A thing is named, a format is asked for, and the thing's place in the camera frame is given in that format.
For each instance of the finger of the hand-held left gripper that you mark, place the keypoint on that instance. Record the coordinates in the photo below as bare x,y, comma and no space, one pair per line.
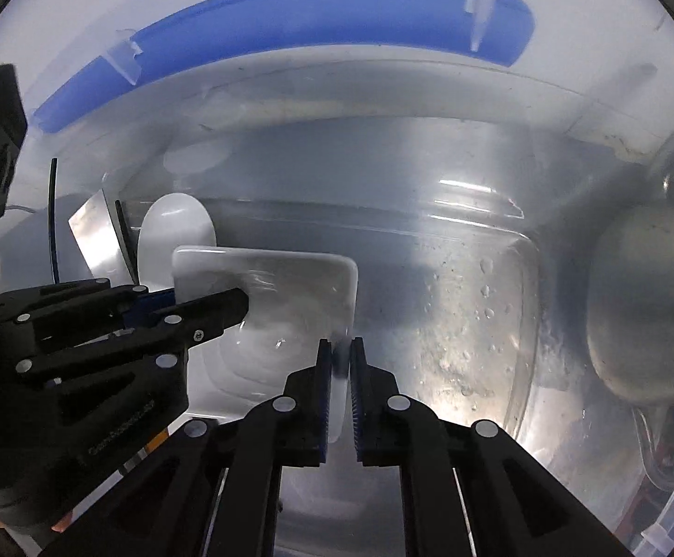
209,310
145,306

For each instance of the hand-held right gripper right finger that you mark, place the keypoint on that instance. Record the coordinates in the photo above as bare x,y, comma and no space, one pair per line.
359,406

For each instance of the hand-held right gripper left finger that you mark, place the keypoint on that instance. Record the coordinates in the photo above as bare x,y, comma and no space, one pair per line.
324,406

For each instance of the white square dish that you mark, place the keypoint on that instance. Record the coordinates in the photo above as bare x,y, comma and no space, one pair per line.
290,301

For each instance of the white spoon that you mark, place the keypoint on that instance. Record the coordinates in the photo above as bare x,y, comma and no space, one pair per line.
174,223

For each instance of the clear plastic storage box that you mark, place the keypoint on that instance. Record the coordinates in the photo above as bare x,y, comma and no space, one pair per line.
430,127

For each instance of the stainless steel kettle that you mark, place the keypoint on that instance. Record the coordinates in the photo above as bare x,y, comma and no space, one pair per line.
644,301

